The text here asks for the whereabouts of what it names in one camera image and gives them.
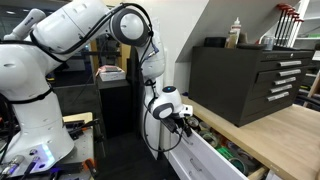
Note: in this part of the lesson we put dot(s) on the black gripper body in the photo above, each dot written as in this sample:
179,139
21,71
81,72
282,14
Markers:
180,122

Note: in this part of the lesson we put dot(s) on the white drawer with wooden sides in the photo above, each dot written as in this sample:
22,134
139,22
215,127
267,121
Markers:
213,160

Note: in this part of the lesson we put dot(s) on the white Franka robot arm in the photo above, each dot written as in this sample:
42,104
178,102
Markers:
30,66

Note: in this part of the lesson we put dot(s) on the white drawer cabinet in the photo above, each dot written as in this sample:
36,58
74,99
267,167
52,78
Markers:
185,168

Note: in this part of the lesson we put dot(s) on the black tape roll white core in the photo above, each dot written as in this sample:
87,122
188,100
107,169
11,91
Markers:
192,122

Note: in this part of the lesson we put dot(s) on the grey clear tape roll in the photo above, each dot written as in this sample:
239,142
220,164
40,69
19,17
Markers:
204,127

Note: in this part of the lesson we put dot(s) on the green tape roll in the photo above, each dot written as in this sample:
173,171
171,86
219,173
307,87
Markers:
210,140

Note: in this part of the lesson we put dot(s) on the green cardboard box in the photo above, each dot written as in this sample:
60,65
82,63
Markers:
226,152

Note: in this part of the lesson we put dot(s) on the black tool chest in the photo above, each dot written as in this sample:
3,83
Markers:
220,83

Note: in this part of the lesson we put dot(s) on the small greyish tape roll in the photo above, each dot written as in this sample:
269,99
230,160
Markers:
238,165

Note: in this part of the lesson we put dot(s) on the pink white box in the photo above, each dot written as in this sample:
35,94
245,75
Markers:
111,73

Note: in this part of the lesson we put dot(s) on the brown plastic bottle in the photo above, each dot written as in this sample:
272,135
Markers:
230,40

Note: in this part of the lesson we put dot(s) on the black orange bar clamp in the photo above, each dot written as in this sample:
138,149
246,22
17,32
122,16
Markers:
89,165

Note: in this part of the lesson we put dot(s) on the perforated metal work table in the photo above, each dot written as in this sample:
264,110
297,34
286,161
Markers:
83,150

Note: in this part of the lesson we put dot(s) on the black metal clamp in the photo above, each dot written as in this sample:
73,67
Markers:
80,128

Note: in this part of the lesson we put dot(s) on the pale plastic bottle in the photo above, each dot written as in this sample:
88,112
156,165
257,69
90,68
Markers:
236,28

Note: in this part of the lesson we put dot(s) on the metal cup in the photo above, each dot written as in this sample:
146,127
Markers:
267,43

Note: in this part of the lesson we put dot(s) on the white shelf unit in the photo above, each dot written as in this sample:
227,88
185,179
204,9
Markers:
310,20

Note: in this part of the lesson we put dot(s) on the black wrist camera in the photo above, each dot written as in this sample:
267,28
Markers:
168,124

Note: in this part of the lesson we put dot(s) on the black pedestal cabinet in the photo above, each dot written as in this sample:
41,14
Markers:
113,106

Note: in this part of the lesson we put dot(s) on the grey duct tape roll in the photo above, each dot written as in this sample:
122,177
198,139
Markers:
251,160

